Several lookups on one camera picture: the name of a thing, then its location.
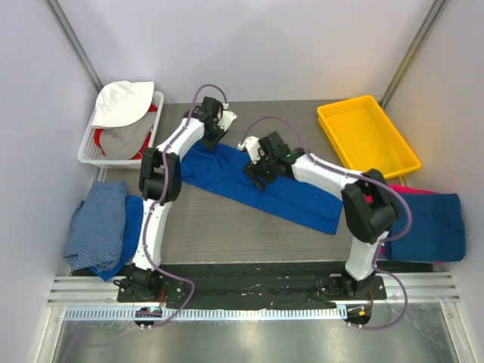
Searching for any corner metal post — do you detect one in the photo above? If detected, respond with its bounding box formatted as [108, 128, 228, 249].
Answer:
[380, 0, 449, 109]
[45, 0, 104, 92]

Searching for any blue cloth under checkered shirt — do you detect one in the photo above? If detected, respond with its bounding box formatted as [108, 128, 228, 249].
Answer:
[89, 195, 144, 281]

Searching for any left corner metal post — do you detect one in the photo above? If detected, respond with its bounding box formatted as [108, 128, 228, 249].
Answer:
[45, 0, 104, 92]

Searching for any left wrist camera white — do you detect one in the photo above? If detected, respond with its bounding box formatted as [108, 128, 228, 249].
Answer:
[217, 103, 237, 132]

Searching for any blue checkered shirt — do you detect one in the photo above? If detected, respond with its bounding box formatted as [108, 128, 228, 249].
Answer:
[64, 181, 127, 271]

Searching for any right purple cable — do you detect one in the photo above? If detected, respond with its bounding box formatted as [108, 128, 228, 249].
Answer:
[237, 115, 414, 331]

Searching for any yellow plastic tray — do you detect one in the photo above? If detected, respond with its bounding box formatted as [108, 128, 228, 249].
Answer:
[317, 95, 422, 179]

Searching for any aluminium rail frame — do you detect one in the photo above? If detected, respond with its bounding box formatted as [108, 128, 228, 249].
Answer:
[36, 263, 480, 362]

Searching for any red cloth in basket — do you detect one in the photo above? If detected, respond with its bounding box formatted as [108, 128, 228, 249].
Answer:
[93, 102, 158, 160]

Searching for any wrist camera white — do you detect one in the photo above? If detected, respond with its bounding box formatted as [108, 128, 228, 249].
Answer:
[217, 103, 237, 132]
[237, 136, 265, 164]

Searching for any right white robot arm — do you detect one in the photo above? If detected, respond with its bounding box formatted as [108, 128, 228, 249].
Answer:
[237, 132, 399, 299]

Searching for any purple cable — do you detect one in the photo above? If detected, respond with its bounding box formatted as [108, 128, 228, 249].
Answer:
[139, 83, 230, 328]
[237, 115, 414, 331]

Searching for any folded navy t shirt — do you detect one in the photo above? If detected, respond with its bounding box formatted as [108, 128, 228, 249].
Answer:
[384, 193, 466, 262]

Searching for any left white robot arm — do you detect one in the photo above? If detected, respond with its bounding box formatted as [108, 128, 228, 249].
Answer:
[119, 97, 237, 302]

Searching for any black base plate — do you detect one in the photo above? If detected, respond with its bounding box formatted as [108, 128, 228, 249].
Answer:
[71, 260, 436, 328]

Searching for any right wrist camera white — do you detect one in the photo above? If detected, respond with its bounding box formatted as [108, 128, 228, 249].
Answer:
[237, 136, 265, 164]

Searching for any white cloth in basket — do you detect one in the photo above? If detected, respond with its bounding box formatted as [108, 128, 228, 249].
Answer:
[91, 81, 155, 129]

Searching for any blue printed t shirt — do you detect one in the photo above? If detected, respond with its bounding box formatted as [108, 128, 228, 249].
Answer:
[181, 142, 343, 235]

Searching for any right corner metal post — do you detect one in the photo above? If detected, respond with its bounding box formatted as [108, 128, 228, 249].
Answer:
[380, 0, 449, 109]

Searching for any grey cloth in basket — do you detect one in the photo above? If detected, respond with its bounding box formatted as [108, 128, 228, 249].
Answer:
[101, 113, 158, 163]

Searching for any white plastic basket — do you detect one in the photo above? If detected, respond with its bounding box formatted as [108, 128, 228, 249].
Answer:
[77, 90, 164, 169]

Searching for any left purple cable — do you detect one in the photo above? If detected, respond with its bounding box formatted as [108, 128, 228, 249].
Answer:
[139, 83, 230, 328]

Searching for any pink t shirt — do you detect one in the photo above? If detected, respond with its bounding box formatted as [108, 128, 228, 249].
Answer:
[377, 182, 439, 258]

